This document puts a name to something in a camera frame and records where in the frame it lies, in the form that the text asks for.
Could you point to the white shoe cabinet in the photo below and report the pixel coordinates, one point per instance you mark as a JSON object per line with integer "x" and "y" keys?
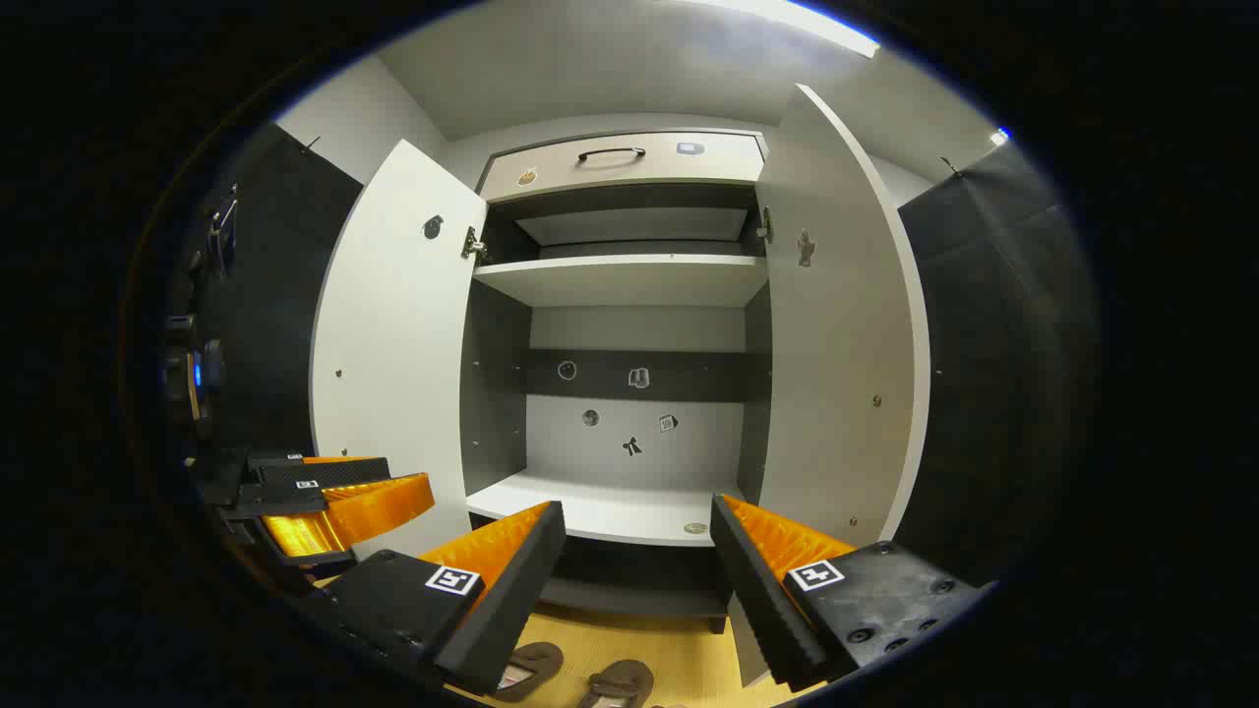
{"x": 629, "y": 334}

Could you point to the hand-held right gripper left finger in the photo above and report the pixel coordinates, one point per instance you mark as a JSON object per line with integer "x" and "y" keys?
{"x": 511, "y": 600}

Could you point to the brown fuzzy shoe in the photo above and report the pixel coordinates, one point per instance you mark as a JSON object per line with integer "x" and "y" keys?
{"x": 620, "y": 680}
{"x": 536, "y": 664}

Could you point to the beige cabinet drawer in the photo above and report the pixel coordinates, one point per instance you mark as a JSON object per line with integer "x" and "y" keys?
{"x": 629, "y": 172}

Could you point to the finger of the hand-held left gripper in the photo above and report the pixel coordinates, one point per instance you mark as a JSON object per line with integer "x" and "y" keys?
{"x": 344, "y": 516}
{"x": 339, "y": 472}

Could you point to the long ceiling light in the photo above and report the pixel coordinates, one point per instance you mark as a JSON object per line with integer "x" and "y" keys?
{"x": 816, "y": 22}

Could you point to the black backdrop cloth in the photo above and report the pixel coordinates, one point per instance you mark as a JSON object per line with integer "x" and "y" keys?
{"x": 993, "y": 374}
{"x": 285, "y": 295}

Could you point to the metal door hinge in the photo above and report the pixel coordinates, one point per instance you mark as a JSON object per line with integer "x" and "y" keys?
{"x": 765, "y": 224}
{"x": 472, "y": 244}

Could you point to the white cabinet door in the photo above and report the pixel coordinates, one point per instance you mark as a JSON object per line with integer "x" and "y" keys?
{"x": 836, "y": 354}
{"x": 393, "y": 354}

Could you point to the white cabinet shelf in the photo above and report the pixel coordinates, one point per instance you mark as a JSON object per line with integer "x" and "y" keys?
{"x": 610, "y": 511}
{"x": 620, "y": 280}
{"x": 629, "y": 226}

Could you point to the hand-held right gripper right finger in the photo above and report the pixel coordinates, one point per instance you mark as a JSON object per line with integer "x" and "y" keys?
{"x": 757, "y": 600}

